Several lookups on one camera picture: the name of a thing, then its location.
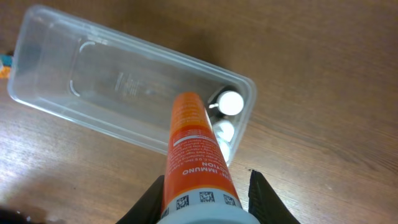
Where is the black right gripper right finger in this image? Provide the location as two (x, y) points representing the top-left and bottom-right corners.
(248, 170), (300, 224)

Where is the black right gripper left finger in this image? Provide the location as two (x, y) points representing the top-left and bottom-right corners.
(116, 175), (164, 224)

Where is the white Panadol medicine box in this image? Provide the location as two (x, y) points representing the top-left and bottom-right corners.
(0, 54), (13, 79)

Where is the black bottle white cap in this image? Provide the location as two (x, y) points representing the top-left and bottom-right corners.
(206, 85), (244, 117)

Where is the clear bottle white cap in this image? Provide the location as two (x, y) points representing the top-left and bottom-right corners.
(213, 119), (234, 162)

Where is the clear plastic container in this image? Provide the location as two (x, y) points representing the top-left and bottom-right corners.
(7, 5), (257, 162)

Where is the orange tube white cap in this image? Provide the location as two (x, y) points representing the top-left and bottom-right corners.
(159, 92), (258, 223)

